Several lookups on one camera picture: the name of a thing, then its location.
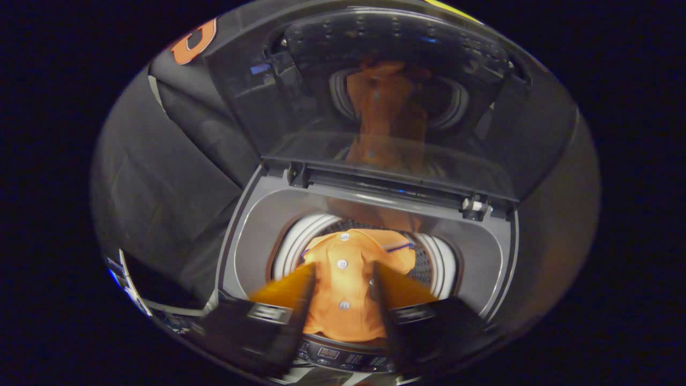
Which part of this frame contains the orange polo shirt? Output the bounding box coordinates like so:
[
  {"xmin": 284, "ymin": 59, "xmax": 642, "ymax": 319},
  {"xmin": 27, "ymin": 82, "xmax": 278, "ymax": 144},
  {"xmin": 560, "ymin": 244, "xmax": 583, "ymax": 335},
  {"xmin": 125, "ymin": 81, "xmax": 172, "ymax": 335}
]
[{"xmin": 300, "ymin": 228, "xmax": 419, "ymax": 344}]

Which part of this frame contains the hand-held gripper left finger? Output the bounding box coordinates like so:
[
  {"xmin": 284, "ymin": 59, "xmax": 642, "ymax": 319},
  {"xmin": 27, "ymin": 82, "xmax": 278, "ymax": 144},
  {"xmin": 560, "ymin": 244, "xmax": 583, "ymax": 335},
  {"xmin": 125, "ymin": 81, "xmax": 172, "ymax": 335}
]
[{"xmin": 201, "ymin": 263, "xmax": 318, "ymax": 377}]

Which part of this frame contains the black backdrop cloth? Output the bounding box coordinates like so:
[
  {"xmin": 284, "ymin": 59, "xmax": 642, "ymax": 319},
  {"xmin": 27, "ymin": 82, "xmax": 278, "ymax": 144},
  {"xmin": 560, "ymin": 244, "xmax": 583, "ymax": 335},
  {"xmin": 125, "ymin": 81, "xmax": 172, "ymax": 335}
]
[{"xmin": 91, "ymin": 16, "xmax": 263, "ymax": 311}]

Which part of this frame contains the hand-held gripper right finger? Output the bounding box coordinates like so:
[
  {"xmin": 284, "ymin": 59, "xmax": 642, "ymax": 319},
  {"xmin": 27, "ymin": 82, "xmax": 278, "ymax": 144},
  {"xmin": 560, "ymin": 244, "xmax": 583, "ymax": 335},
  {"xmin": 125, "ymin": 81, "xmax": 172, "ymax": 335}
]
[{"xmin": 370, "ymin": 262, "xmax": 488, "ymax": 372}]

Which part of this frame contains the dark glass washing machine lid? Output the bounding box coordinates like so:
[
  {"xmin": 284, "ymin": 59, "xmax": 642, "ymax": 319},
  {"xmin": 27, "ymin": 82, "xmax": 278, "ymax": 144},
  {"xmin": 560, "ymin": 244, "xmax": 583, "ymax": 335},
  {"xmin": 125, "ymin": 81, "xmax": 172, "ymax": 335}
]
[{"xmin": 204, "ymin": 5, "xmax": 579, "ymax": 207}]

